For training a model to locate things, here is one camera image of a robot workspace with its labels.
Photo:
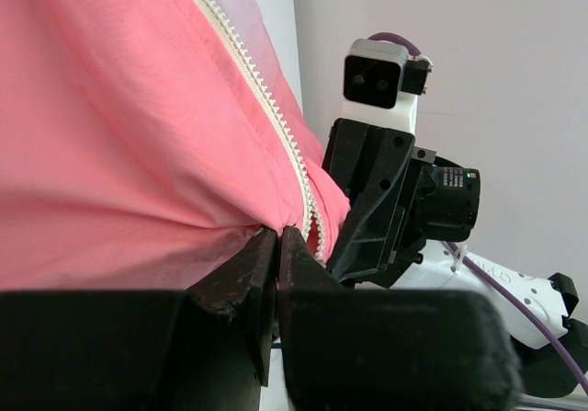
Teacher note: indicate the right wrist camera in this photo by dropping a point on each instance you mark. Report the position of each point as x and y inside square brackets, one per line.
[384, 76]

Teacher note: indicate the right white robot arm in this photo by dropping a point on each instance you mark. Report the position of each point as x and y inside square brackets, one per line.
[537, 313]

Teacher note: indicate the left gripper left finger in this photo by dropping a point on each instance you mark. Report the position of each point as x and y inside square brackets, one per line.
[203, 348]

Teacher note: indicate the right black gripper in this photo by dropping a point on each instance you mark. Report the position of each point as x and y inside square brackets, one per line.
[369, 164]

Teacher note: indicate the pink hooded zip jacket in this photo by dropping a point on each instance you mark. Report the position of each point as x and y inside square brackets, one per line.
[144, 142]

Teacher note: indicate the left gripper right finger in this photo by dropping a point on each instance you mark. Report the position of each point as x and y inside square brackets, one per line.
[346, 349]

